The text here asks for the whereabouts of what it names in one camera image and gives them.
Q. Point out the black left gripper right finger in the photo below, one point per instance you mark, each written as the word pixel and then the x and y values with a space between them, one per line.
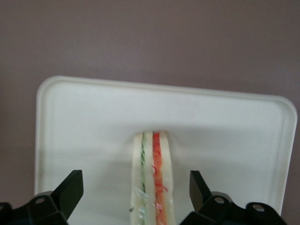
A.
pixel 201 199

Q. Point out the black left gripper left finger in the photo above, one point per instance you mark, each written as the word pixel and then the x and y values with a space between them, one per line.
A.
pixel 63 194

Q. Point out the white rectangular tray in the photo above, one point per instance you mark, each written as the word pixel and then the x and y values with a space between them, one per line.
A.
pixel 93 131

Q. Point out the plastic-wrapped sandwich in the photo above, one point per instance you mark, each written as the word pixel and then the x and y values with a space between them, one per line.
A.
pixel 150 178

